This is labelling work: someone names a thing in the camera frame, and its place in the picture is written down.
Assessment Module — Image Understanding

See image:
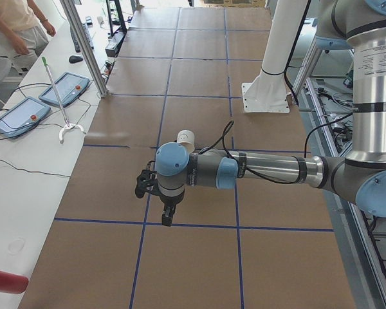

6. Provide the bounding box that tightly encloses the aluminium side rail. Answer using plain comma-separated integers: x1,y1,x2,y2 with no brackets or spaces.
298,75,386,308

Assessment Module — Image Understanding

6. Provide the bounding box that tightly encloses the near blue teach pendant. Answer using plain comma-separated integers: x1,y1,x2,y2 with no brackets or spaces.
0,97,50,138

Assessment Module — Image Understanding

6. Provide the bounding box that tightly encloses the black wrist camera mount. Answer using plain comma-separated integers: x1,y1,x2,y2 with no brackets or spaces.
134,160,160,199

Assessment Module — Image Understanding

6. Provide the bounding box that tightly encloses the white mug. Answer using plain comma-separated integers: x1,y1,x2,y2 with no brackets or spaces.
176,129,195,153

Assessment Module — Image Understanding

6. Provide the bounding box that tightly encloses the brown paper table cover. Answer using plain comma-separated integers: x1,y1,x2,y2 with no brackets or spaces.
20,8,356,308

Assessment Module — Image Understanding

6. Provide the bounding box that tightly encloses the aluminium frame post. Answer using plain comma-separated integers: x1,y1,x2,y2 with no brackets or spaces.
60,0,109,98

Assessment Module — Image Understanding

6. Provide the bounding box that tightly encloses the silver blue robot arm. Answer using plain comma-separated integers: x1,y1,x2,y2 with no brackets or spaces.
152,1,386,226

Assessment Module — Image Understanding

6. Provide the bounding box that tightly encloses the person in beige shirt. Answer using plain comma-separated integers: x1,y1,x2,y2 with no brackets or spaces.
0,0,57,74

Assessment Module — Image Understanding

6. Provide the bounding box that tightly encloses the far blue teach pendant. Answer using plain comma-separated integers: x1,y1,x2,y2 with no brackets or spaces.
39,72,90,107

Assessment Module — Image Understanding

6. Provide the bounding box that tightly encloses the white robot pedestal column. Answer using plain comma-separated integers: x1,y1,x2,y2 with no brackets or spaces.
242,0,310,113

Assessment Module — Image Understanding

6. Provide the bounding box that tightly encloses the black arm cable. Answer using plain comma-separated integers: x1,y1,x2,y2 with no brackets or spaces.
198,120,354,185

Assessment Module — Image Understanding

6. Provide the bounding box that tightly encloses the red bottle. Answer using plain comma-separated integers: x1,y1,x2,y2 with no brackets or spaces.
0,271,29,294

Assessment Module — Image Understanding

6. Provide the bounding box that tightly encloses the blue teach pendant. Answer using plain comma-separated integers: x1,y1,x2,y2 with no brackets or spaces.
0,97,50,138
39,72,90,107

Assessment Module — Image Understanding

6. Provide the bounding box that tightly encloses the black computer mouse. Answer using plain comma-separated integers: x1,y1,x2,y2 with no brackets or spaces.
68,55,83,64

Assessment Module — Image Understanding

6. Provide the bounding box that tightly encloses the black pendant cable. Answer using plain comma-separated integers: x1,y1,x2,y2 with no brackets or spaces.
0,82,94,178

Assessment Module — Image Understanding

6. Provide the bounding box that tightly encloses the black keyboard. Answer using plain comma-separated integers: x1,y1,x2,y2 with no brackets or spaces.
69,22,94,54

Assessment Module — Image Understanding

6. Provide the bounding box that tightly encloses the black pedestal cable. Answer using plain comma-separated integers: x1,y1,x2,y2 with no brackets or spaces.
282,0,313,107

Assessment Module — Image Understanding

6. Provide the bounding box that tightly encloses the white reacher grabber stick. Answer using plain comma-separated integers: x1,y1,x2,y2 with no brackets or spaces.
41,57,86,144

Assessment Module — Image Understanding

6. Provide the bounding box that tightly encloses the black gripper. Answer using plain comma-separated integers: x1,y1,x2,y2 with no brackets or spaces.
160,191,184,227

